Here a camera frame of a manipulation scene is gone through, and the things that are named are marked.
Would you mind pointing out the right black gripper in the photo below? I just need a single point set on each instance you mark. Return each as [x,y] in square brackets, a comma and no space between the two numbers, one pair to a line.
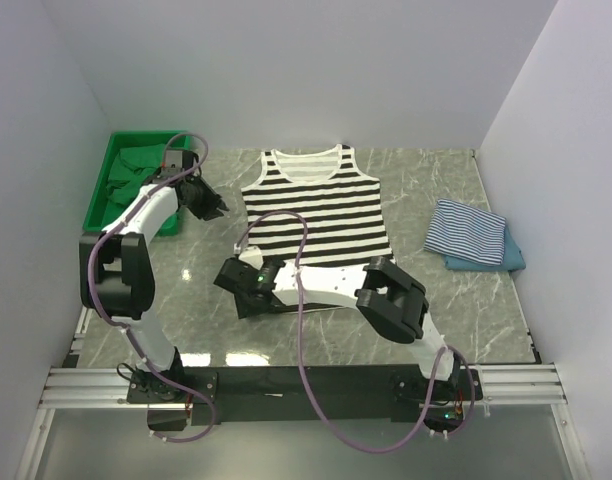
[244,309]

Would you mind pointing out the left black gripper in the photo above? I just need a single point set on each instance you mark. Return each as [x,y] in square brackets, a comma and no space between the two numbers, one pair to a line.
[209,209]

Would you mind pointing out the black white striped tank top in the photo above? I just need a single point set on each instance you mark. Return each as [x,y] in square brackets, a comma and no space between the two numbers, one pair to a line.
[325,192]

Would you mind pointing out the blue white striped tank top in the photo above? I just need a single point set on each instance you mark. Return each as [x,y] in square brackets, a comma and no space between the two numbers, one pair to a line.
[465,232]

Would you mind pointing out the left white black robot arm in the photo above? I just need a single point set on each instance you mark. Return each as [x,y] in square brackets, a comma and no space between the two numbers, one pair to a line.
[116,275]

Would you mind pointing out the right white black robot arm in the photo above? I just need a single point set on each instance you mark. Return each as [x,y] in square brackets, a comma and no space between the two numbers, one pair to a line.
[389,299]

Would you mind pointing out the green tank top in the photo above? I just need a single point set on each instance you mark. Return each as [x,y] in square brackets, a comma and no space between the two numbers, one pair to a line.
[129,169]

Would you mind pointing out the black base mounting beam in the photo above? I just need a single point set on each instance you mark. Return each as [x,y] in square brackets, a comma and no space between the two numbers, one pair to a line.
[214,395]

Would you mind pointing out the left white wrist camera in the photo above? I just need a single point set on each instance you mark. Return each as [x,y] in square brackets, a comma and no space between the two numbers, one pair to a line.
[174,159]

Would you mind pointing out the aluminium frame rail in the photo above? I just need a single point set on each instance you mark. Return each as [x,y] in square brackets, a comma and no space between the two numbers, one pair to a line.
[518,384]

